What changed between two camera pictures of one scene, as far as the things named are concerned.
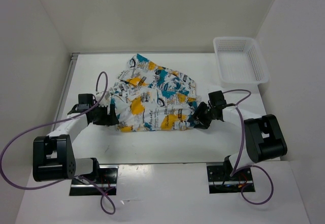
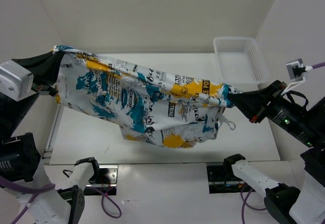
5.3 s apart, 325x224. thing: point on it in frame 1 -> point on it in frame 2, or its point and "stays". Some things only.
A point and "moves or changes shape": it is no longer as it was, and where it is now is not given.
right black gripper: [198, 111] -> [253, 102]
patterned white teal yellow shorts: [150, 97] moves or changes shape
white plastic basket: [239, 62] stays
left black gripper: [111, 119] -> [45, 69]
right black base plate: [220, 181] stays
